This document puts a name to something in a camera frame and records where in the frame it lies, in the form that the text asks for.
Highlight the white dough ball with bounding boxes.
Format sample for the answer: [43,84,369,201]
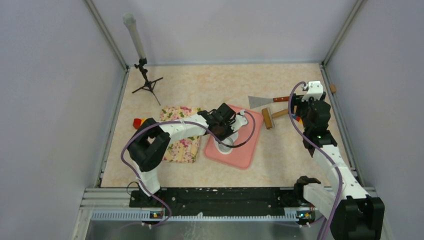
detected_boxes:
[213,132,239,155]

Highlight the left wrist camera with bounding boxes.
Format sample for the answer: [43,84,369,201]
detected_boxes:
[230,109,249,132]

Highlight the colourful toy block stack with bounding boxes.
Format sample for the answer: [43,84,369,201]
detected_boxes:
[292,114,303,124]

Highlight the wooden rolling pin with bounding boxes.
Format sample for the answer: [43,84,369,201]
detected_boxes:
[261,107,289,130]

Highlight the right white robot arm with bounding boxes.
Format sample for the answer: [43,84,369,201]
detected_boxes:
[290,94,385,240]

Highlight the small cork piece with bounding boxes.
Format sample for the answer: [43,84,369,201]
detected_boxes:
[329,84,337,94]

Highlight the small red object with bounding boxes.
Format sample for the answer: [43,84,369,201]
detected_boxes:
[132,118,146,130]

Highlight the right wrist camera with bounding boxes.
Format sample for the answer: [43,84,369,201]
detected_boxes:
[301,80,324,102]

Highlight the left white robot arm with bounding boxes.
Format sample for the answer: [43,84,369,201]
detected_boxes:
[126,103,249,207]

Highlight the pink silicone mat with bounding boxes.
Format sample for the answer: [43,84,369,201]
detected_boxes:
[203,104,265,171]

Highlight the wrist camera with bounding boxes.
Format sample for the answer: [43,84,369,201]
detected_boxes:
[230,109,249,132]
[301,80,324,102]

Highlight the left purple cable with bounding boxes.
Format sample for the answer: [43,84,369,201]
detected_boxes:
[119,109,257,229]

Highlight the floral rectangular tray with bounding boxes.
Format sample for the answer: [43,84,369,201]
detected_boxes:
[159,105,204,164]

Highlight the black tripod with tube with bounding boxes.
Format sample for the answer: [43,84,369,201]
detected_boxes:
[122,13,163,106]

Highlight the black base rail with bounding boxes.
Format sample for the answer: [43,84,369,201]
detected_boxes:
[129,187,317,218]

